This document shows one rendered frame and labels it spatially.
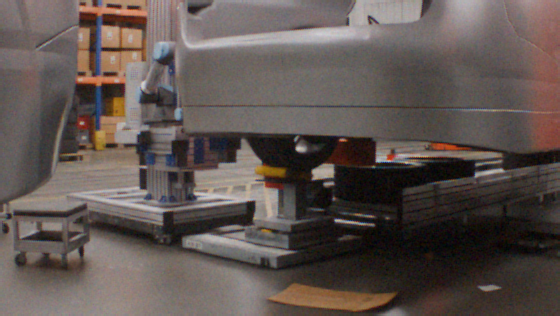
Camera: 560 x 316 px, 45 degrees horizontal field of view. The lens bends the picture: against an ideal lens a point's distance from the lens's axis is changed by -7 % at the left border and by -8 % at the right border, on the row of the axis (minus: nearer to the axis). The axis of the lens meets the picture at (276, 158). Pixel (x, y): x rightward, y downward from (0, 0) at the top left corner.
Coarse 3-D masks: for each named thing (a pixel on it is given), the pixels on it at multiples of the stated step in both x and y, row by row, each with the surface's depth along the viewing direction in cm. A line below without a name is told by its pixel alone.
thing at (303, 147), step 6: (288, 138) 447; (288, 144) 418; (294, 144) 449; (300, 144) 455; (306, 144) 452; (312, 144) 448; (318, 144) 446; (324, 144) 443; (294, 150) 422; (300, 150) 447; (306, 150) 445; (312, 150) 442; (318, 150) 439; (306, 156) 429; (312, 156) 434
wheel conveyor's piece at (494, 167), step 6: (498, 156) 731; (480, 162) 699; (486, 162) 709; (498, 162) 725; (480, 168) 695; (486, 168) 704; (492, 168) 714; (498, 168) 724; (558, 168) 649; (522, 174) 666; (552, 174) 638; (558, 174) 650; (552, 180) 641; (558, 180) 650; (552, 186) 639; (558, 186) 654; (552, 192) 646
